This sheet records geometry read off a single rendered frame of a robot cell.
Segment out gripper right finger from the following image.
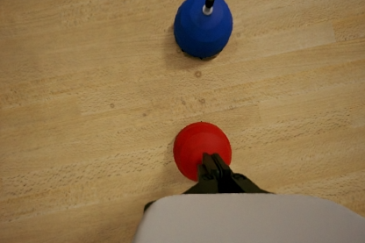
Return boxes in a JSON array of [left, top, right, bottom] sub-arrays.
[[211, 153, 275, 194]]

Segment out red bell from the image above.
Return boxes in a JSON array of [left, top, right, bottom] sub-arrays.
[[173, 121, 232, 182]]

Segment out blue dome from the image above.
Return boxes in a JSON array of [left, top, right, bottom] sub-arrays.
[[174, 0, 233, 59]]

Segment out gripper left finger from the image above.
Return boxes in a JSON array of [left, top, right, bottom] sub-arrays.
[[183, 153, 219, 194]]

